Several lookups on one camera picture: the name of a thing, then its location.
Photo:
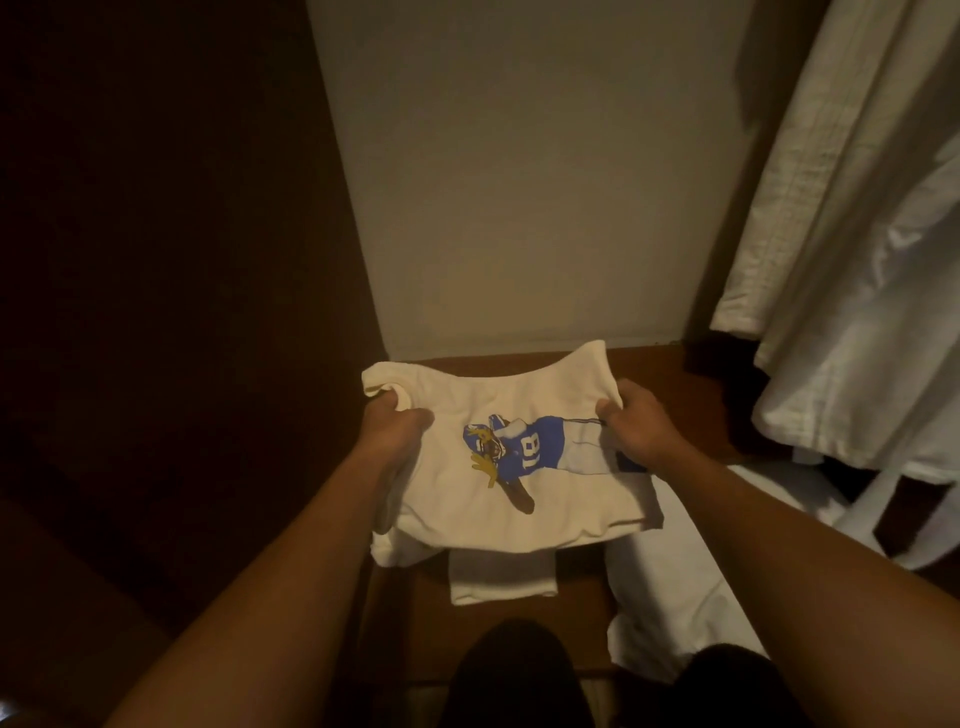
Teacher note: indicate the person's right hand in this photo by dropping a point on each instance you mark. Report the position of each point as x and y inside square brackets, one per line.
[645, 428]

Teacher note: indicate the person's left hand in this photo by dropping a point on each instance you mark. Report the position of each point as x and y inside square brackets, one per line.
[393, 432]

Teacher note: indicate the white t-shirt blue player print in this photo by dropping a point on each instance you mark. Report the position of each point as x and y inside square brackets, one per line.
[510, 495]

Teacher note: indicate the dark wooden wardrobe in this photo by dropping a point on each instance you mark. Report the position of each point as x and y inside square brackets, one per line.
[180, 300]

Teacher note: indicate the person's right forearm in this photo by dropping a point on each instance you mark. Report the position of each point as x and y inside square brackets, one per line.
[810, 585]

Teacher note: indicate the person's left forearm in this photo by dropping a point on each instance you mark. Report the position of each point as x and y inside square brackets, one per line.
[270, 600]

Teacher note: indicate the person's right leg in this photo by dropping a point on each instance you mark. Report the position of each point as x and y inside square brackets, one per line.
[735, 690]

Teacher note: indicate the person's leg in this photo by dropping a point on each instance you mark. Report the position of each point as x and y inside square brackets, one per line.
[735, 690]
[518, 683]

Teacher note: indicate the person's left leg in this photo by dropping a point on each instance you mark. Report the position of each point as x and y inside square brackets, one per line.
[518, 683]

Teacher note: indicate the large folded white cloth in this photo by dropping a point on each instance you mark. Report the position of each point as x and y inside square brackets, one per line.
[675, 585]

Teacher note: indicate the small folded white cloth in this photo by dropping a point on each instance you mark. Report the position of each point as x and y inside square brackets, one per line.
[503, 578]

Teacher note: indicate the white hanging robe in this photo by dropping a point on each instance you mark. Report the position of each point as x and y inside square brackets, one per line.
[855, 255]

